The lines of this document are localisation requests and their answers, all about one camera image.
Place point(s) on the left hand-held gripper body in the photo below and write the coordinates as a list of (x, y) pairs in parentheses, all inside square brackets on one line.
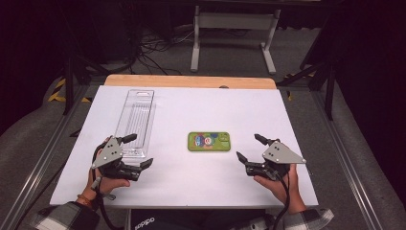
[(107, 153)]

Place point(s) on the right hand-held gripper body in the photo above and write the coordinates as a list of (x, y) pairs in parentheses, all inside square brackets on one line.
[(281, 154)]

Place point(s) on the clear plastic tray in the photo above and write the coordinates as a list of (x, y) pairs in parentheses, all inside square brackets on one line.
[(137, 111)]

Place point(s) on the green phone case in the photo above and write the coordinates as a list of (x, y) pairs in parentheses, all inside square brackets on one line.
[(209, 141)]

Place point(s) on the person's left hand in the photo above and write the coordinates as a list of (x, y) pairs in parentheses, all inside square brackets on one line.
[(107, 184)]

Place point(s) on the person's right hand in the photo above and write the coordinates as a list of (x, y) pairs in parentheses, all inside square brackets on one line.
[(282, 191)]

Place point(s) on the white table cover sheet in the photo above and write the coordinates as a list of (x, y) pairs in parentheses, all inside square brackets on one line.
[(198, 179)]

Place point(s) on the person's black clothing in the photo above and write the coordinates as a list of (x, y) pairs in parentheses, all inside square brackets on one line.
[(191, 220)]

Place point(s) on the yellow black floor tape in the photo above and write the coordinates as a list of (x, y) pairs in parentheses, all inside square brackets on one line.
[(57, 96)]

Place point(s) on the black tripod stand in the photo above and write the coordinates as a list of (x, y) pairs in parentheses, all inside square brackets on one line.
[(68, 86), (329, 92)]

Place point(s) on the wooden table board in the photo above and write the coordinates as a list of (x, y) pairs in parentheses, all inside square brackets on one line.
[(191, 81)]

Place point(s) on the aluminium rail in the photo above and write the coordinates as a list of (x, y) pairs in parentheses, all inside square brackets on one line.
[(44, 159), (348, 159)]

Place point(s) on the white metal table frame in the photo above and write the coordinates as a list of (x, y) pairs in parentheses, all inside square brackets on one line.
[(236, 20)]

